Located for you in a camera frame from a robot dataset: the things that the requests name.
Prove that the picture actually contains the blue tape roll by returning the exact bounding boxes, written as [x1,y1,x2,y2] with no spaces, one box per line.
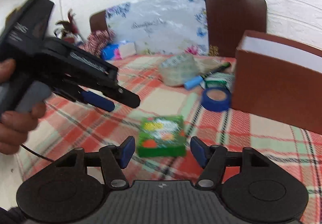
[201,88,231,112]

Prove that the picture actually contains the red white fluffy cloth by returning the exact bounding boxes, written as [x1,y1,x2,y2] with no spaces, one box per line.
[82,29,115,57]

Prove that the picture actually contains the black cable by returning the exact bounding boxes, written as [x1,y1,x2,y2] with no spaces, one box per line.
[20,143,55,163]

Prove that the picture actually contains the red plaid bedsheet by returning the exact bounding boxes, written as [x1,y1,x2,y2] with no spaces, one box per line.
[18,55,321,223]

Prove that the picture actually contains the dark brown wooden headboard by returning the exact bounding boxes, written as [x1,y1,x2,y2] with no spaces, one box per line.
[90,0,267,57]

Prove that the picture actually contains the dark red feather decoration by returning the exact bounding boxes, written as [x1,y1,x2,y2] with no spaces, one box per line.
[54,9,84,46]

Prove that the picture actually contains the green printed small box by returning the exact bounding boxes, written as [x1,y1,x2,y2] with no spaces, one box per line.
[136,115,187,158]

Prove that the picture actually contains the brown cardboard storage box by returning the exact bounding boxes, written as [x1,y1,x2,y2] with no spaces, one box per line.
[231,30,321,133]

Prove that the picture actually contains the grey crumpled plastic bag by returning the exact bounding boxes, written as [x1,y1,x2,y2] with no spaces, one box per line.
[158,53,200,86]

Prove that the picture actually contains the person's left hand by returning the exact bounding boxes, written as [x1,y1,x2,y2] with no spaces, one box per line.
[0,59,47,156]

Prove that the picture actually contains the light blue cylinder tube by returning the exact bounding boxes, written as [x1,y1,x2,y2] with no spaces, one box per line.
[184,76,204,90]

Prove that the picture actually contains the floral white pillow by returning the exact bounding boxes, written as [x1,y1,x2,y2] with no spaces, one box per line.
[105,0,209,55]

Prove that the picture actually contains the blue pink tissue pack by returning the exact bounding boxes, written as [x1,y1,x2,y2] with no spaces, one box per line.
[100,41,136,61]

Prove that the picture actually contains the green white snack packet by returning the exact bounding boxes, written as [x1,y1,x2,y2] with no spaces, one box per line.
[200,72,235,92]

